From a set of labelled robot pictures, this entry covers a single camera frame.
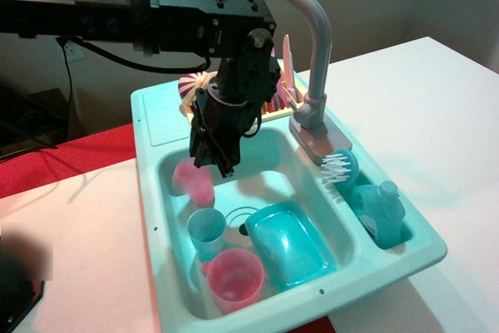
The teal plastic cup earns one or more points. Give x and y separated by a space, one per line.
206 229

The teal soap bottle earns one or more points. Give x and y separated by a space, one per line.
380 211

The white wall outlet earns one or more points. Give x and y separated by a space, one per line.
73 52

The small pink plastic cup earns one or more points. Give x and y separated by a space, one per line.
196 182

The pink mug with handle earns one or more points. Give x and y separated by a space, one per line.
235 278

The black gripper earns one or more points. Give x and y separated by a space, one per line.
217 129

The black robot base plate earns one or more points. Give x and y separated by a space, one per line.
18 298

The red cloth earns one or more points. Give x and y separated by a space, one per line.
39 168

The teal toy sink unit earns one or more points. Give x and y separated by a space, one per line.
273 169

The pink toy plate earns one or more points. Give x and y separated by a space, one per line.
279 99

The teal dish brush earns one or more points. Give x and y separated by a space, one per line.
340 168

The pink toy knife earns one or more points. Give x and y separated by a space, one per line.
288 66

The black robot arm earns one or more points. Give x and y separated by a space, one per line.
237 32

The purple striped toy ball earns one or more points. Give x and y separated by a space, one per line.
190 82

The teal rectangular tray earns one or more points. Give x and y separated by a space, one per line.
291 249

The cream dish rack basket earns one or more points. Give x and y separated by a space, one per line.
295 99

